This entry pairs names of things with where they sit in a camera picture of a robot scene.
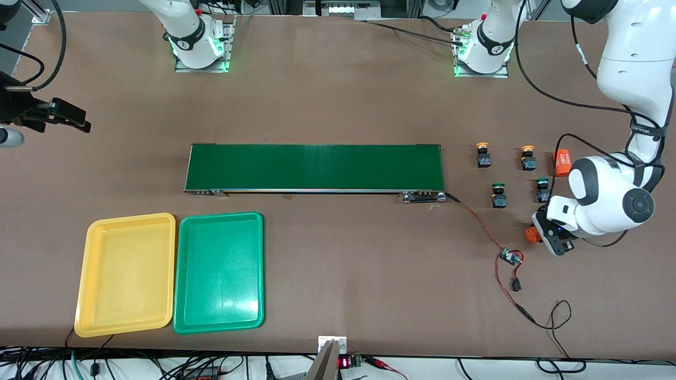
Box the yellow plastic tray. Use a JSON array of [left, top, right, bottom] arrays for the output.
[[74, 213, 176, 338]]

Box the green plastic tray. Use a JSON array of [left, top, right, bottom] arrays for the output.
[[173, 211, 265, 335]]

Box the red clip lead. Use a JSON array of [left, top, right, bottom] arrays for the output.
[[364, 356, 410, 380]]

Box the green conveyor belt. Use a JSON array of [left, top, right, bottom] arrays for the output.
[[183, 142, 448, 204]]

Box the grey device with lights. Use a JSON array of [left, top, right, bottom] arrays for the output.
[[316, 0, 382, 20]]

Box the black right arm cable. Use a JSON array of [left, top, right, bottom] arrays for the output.
[[0, 0, 68, 90]]

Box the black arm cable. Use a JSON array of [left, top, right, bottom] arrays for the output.
[[0, 0, 68, 90], [513, 0, 666, 249]]

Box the thin black wire loop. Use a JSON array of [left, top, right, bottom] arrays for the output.
[[533, 300, 587, 374]]

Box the aluminium frame corner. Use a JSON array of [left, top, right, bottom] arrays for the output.
[[20, 0, 53, 25]]

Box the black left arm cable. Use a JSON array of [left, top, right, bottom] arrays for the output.
[[513, 0, 666, 249]]

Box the thick black table cable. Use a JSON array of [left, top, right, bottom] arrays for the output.
[[420, 15, 461, 34]]

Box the teal cable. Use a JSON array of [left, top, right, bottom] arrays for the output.
[[70, 349, 88, 380]]

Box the thin black table cable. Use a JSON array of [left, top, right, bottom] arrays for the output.
[[364, 20, 466, 47]]

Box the aluminium camera mount bar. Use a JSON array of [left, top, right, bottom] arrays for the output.
[[305, 336, 348, 380]]

